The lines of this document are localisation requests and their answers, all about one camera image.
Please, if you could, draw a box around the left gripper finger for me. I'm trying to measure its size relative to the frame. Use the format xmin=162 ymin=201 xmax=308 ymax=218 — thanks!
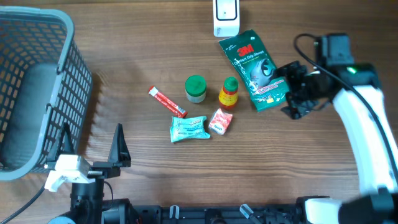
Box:
xmin=108 ymin=123 xmax=131 ymax=167
xmin=47 ymin=123 xmax=75 ymax=162

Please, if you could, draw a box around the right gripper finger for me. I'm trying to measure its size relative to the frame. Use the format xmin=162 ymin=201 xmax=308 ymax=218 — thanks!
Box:
xmin=275 ymin=60 xmax=308 ymax=82
xmin=280 ymin=99 xmax=318 ymax=119

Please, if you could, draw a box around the dark green box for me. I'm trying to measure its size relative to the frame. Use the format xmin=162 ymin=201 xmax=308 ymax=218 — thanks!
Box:
xmin=219 ymin=29 xmax=289 ymax=112

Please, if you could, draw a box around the red sauce bottle green cap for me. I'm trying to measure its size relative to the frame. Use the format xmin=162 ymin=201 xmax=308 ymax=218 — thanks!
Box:
xmin=218 ymin=77 xmax=238 ymax=110

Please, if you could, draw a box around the red stick packet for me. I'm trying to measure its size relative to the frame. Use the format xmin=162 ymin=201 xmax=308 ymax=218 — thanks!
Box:
xmin=149 ymin=86 xmax=187 ymax=118

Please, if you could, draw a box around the teal tissue packet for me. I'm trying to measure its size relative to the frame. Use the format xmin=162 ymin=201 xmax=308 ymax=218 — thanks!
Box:
xmin=170 ymin=116 xmax=211 ymax=142

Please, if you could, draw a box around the red white snack packet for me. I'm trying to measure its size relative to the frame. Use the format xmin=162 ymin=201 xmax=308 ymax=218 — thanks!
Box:
xmin=208 ymin=108 xmax=233 ymax=135

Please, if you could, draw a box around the clear jar green lid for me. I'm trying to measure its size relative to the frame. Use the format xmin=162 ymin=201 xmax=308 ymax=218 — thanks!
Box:
xmin=185 ymin=75 xmax=207 ymax=103

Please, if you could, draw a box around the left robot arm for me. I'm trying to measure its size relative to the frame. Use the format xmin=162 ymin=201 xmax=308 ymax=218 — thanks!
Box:
xmin=44 ymin=123 xmax=131 ymax=223

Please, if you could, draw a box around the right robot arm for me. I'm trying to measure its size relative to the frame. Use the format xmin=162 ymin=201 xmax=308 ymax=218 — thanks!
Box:
xmin=276 ymin=34 xmax=397 ymax=223

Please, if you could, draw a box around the white barcode scanner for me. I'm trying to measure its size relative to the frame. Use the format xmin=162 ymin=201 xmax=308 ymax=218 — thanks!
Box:
xmin=213 ymin=0 xmax=240 ymax=37

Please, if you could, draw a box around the grey plastic shopping basket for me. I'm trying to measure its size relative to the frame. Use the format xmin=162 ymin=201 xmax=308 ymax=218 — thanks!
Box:
xmin=1 ymin=6 xmax=93 ymax=181

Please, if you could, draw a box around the black left camera cable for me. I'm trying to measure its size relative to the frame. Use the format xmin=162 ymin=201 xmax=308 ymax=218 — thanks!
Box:
xmin=0 ymin=183 xmax=47 ymax=224

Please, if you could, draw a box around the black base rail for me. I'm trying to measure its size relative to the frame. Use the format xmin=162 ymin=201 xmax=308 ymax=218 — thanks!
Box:
xmin=130 ymin=204 xmax=306 ymax=224

